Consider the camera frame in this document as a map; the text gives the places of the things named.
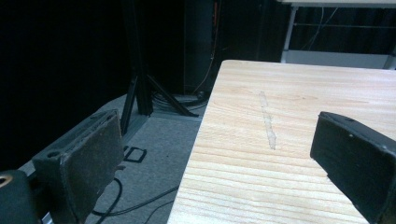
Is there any clear tape strip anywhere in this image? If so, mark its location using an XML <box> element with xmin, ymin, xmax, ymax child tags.
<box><xmin>259</xmin><ymin>91</ymin><xmax>277</xmax><ymax>151</ymax></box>

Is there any white metal table frame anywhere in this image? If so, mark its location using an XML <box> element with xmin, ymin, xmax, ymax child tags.
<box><xmin>276</xmin><ymin>0</ymin><xmax>396</xmax><ymax>71</ymax></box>

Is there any black metal stand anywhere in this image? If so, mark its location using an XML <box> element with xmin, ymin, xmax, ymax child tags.
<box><xmin>120</xmin><ymin>0</ymin><xmax>200</xmax><ymax>136</ymax></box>

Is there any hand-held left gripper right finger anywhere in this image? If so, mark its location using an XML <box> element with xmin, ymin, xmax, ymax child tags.
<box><xmin>309</xmin><ymin>111</ymin><xmax>396</xmax><ymax>224</ymax></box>

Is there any orange cable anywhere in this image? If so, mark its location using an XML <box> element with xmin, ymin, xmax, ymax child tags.
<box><xmin>191</xmin><ymin>0</ymin><xmax>222</xmax><ymax>95</ymax></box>

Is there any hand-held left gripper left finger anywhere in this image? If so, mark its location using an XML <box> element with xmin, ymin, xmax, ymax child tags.
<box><xmin>32</xmin><ymin>108</ymin><xmax>125</xmax><ymax>224</ymax></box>

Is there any bundle of black cables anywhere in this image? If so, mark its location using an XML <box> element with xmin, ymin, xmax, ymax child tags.
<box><xmin>151</xmin><ymin>91</ymin><xmax>209</xmax><ymax>112</ymax></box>

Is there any thin black floor cable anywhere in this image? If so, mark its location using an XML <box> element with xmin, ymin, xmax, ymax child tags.
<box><xmin>143</xmin><ymin>199</ymin><xmax>175</xmax><ymax>224</ymax></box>

